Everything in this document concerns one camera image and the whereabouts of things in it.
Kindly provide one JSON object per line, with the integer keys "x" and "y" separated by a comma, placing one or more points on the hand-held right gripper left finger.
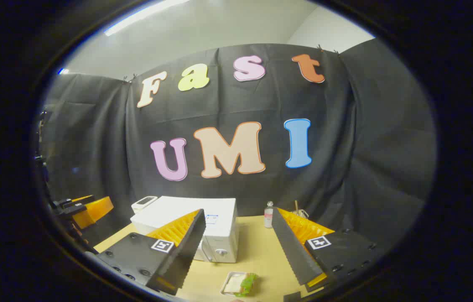
{"x": 186, "y": 251}

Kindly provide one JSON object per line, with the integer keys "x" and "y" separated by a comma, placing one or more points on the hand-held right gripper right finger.
{"x": 289, "y": 247}

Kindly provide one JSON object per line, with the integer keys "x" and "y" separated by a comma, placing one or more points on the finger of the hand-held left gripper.
{"x": 83, "y": 199}
{"x": 94, "y": 212}

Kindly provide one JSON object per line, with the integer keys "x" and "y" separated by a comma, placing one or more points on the white microwave oven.
{"x": 178, "y": 209}

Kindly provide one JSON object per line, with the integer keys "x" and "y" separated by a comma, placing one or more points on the white food tray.
{"x": 224, "y": 290}

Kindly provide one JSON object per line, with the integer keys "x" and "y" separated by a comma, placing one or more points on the sandwich with green lettuce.
{"x": 236, "y": 284}

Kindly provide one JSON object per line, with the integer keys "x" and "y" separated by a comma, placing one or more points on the small clear plastic bottle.
{"x": 268, "y": 218}

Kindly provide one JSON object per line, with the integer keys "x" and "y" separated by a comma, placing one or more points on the small glass jar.
{"x": 302, "y": 214}

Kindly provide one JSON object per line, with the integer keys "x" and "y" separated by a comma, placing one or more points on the thin wooden stick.
{"x": 297, "y": 205}

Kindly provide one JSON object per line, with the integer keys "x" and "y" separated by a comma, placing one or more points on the white toaster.
{"x": 142, "y": 203}

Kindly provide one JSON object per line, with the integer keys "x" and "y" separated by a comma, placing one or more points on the black backdrop cloth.
{"x": 345, "y": 147}

